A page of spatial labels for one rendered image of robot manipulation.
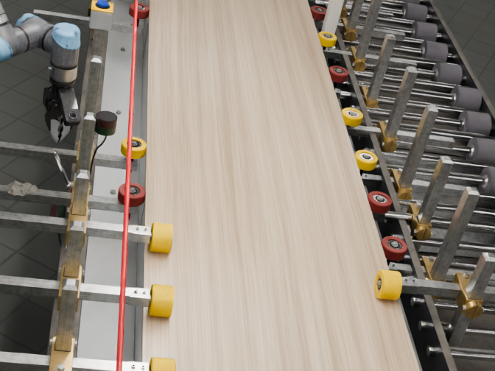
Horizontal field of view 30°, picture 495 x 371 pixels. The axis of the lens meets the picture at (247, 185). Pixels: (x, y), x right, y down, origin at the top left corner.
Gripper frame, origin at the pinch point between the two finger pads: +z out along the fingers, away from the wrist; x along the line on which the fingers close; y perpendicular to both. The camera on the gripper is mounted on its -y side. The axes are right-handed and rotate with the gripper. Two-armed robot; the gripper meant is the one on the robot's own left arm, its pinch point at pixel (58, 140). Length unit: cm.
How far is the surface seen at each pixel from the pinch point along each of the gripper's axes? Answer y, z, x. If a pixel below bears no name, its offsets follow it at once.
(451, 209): -29, 20, -131
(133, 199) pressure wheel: -17.7, 10.4, -18.4
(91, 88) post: 16.9, -6.5, -14.3
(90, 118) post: -6.5, -11.4, -6.6
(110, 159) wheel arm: 10.9, 16.5, -21.2
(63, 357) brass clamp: -79, 4, 20
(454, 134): 13, 20, -162
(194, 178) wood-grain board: -10.5, 10.7, -40.9
